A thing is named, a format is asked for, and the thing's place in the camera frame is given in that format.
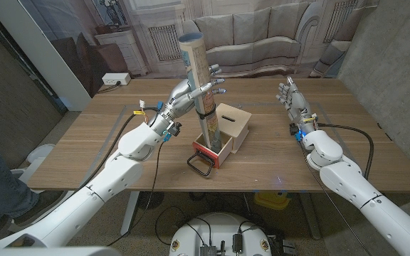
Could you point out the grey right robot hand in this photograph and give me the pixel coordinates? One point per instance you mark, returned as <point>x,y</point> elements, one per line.
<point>298,105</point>

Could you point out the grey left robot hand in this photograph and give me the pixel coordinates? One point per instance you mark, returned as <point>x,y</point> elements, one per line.
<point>182,99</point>

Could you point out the blue world map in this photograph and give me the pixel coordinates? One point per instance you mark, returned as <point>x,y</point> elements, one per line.
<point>198,57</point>

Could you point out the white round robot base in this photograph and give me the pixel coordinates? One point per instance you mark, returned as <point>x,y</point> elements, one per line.
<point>219,227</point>

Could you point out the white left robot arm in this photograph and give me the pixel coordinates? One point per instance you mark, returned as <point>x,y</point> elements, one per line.
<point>119,177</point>

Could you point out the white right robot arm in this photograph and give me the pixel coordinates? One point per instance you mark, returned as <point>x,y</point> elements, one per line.
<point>344,177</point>

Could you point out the wooden drawer with red front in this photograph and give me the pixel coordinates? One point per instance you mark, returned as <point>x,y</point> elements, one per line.
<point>205,154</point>

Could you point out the wooden box with slot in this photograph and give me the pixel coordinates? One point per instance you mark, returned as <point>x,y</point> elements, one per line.
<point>238,124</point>

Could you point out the white power strip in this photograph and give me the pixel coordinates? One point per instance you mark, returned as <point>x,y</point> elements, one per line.
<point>116,78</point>

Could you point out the printed living room backdrop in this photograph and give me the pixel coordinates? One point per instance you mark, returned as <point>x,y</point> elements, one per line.
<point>262,35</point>

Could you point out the yellow object under table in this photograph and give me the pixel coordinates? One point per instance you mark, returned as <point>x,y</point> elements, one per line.
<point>272,201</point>

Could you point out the black round floor fan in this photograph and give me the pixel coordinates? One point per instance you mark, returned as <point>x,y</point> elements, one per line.
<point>155,200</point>

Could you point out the grey table leg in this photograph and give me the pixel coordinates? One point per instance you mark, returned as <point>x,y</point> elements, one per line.
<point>310,217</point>

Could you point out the white table leg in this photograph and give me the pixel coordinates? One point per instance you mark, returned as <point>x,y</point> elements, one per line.
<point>130,209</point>

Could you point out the white round floor object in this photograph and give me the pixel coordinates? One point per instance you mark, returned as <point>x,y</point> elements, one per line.
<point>39,153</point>

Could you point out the white robot torso edge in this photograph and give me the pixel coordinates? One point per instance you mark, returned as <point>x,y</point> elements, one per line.
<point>48,252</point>

